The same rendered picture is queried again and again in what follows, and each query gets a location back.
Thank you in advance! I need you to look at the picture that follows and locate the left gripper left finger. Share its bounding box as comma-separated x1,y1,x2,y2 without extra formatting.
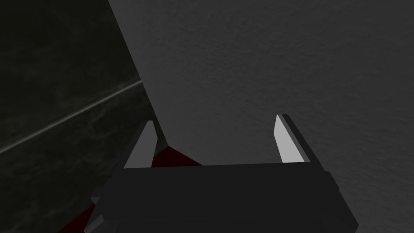
123,120,158,169

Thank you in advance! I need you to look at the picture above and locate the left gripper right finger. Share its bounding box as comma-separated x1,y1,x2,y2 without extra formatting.
273,114,311,164

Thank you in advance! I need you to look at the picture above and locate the dark red rug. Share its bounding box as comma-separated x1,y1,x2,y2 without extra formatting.
66,145,204,233

